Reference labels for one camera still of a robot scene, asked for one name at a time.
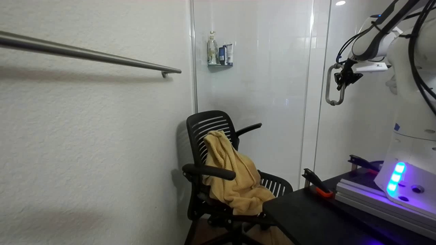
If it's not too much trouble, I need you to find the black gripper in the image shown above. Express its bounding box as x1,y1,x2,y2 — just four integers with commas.
334,59,365,93

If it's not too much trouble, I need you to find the metal loop door handle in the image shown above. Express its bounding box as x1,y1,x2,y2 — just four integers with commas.
324,63,347,108

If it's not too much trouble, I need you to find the white cabinet door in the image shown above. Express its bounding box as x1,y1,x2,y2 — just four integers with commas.
313,0,398,183

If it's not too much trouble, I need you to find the fixed glass shower panel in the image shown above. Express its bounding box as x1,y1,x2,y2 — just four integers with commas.
189,0,316,190

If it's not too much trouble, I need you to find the small glass shower shelf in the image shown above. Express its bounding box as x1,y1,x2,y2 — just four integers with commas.
207,60,234,70

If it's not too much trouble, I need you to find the black purple clamp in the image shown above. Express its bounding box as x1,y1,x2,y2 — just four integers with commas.
347,154,386,175

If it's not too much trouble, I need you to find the black orange clamp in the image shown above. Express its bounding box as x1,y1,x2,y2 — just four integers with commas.
301,168,335,202

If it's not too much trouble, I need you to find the white toiletry tube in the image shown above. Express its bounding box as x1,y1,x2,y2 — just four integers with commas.
223,43,234,66

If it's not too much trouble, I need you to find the blue toiletry box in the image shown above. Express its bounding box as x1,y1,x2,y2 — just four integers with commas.
217,44,228,66

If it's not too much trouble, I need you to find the black mesh office chair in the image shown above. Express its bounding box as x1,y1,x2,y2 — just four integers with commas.
181,109,294,245

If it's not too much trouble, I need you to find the yellow towel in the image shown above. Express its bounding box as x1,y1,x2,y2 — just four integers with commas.
202,130,277,217

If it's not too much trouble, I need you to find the metal towel bar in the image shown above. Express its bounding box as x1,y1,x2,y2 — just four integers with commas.
0,29,183,79

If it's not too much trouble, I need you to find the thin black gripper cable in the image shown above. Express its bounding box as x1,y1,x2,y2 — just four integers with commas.
334,0,413,66

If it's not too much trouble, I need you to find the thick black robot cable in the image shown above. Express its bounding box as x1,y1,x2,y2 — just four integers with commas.
406,0,436,118

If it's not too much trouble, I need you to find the aluminium mounting rail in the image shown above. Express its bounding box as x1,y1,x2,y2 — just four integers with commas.
334,177,436,241

